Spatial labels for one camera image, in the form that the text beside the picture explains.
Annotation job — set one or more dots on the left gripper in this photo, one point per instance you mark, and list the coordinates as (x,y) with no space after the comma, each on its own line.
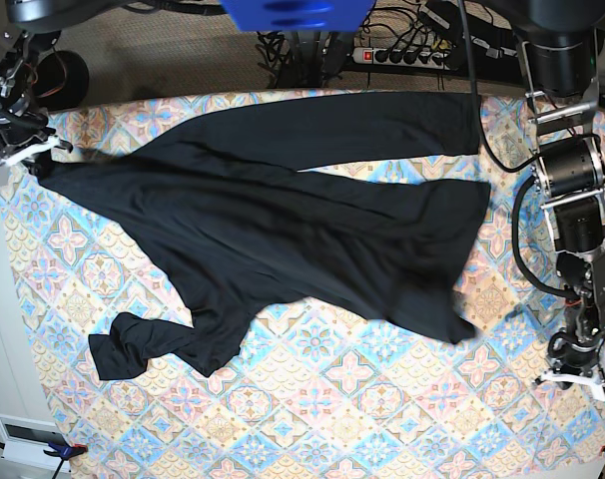
(568,356)

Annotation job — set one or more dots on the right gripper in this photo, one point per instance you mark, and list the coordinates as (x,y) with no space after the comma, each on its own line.
(19,133)

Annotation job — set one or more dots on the black long-sleeve t-shirt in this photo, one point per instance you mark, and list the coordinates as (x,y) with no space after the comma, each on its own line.
(235,209)

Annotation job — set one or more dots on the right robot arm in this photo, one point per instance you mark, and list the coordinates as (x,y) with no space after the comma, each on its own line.
(31,28)

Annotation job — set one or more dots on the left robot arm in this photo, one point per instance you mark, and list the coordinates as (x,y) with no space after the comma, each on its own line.
(557,49)

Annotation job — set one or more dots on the black round stool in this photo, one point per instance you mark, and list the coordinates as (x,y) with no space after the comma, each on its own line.
(63,81)

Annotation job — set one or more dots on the patterned tablecloth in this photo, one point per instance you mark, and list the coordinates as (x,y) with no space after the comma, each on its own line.
(316,391)

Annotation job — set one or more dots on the white power strip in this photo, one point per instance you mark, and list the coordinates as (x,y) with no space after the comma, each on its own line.
(414,57)

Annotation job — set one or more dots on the blue clamp bottom left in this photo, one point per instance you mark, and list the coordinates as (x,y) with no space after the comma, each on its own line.
(63,450)

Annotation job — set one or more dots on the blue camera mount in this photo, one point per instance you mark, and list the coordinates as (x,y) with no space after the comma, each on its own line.
(298,15)

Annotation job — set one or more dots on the white wall vent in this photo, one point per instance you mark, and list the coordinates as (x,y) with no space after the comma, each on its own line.
(26,440)

